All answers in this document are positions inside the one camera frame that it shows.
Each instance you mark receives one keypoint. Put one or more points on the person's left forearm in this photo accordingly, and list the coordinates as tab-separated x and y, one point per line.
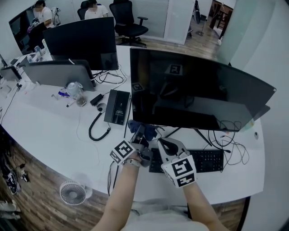
119	198

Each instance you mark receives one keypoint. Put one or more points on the grey round puck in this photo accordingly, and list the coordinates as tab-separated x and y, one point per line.
101	107

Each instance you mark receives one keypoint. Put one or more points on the grey laptop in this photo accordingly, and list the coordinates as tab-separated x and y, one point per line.
56	74

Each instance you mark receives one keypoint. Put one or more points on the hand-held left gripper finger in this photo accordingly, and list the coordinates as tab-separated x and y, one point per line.
136	137

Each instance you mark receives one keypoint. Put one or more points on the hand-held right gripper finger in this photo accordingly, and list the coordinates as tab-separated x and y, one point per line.
182	148
161	154

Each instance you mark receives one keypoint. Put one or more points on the small white round device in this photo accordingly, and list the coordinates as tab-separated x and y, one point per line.
256	135

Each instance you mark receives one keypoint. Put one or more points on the glass wall with white blinds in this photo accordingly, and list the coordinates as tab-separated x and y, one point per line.
176	18

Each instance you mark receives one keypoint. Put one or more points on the person's grey shirt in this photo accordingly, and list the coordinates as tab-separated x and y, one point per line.
158	218

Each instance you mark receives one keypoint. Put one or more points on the black office chair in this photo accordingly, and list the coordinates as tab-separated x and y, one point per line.
37	38
81	11
126	18

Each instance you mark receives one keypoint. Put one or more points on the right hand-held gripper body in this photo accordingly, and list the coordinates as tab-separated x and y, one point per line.
183	169

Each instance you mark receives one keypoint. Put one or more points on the black computer monitor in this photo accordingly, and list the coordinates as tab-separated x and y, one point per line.
83	40

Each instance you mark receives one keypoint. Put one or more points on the large curved black monitor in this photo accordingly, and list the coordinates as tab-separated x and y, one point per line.
203	74

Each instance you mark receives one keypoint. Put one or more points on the brown wooden furniture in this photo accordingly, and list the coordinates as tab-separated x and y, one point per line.
220	15

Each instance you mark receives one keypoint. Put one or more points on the clear plastic bottle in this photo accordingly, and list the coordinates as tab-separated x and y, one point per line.
74	89

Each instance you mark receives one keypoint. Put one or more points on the clear water bottle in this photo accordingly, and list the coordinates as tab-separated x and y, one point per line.
37	53

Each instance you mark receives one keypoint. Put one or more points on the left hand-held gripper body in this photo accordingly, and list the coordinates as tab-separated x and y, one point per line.
122	152

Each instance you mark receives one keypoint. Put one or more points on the blue cloth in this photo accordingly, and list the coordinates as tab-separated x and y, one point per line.
150	132

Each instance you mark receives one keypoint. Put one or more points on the silver wristwatch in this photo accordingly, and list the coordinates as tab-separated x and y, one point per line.
133	163

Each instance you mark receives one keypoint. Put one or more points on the black power adapter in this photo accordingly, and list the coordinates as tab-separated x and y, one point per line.
96	99

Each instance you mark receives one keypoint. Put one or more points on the person's left hand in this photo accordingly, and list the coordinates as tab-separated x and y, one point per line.
135	158

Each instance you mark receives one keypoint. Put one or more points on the frosted glass panel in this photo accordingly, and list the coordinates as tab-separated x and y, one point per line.
234	29

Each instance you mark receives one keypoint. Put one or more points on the black keyboard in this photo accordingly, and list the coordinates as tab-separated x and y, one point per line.
207	160

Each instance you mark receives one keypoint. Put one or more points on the clear cup with brown contents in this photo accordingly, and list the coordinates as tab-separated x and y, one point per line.
81	101

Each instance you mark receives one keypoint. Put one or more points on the blue and white packet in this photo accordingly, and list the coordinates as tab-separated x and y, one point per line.
63	93

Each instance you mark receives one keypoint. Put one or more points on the white desk fan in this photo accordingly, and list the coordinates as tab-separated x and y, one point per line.
73	192

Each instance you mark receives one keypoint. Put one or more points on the person's right forearm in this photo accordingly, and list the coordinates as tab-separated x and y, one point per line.
201	209

